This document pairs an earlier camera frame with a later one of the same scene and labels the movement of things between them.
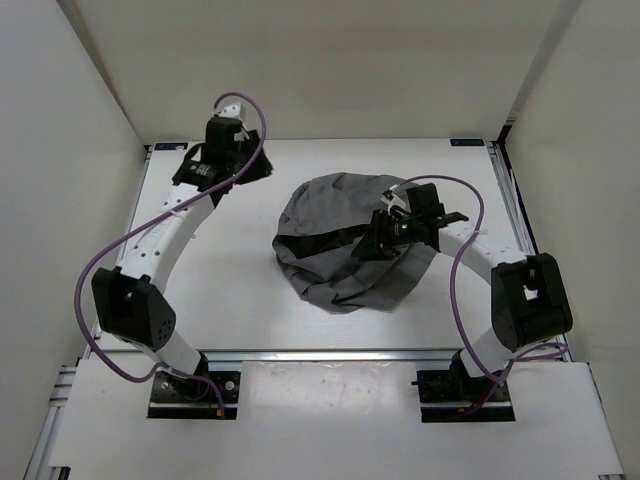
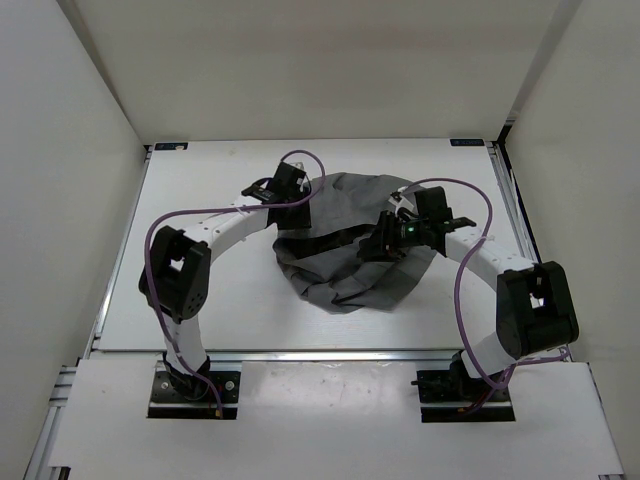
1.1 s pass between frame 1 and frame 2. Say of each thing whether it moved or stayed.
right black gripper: stayed
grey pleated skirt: stayed
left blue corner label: stayed
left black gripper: moved
